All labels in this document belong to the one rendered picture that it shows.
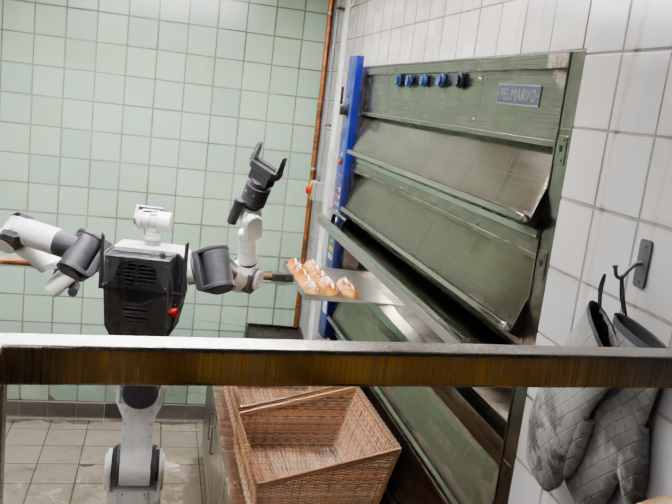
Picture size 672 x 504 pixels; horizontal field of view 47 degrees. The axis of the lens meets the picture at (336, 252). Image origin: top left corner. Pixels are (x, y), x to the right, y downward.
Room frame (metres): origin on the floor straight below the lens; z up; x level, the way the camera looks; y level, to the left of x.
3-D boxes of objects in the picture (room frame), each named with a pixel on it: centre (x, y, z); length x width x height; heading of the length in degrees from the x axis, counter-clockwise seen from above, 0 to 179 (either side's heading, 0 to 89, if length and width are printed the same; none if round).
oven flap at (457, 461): (2.63, -0.25, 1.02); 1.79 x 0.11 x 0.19; 13
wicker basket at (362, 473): (2.55, 0.01, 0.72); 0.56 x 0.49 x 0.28; 15
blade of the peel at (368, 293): (3.16, -0.01, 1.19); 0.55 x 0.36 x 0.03; 14
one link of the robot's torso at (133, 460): (2.47, 0.61, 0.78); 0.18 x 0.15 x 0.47; 104
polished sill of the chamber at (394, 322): (2.63, -0.28, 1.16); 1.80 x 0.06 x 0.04; 13
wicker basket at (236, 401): (3.13, 0.14, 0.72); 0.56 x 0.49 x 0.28; 15
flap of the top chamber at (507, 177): (2.63, -0.25, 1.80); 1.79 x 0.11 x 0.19; 13
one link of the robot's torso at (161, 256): (2.42, 0.60, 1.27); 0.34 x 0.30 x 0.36; 92
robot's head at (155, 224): (2.49, 0.60, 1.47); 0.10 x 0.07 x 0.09; 92
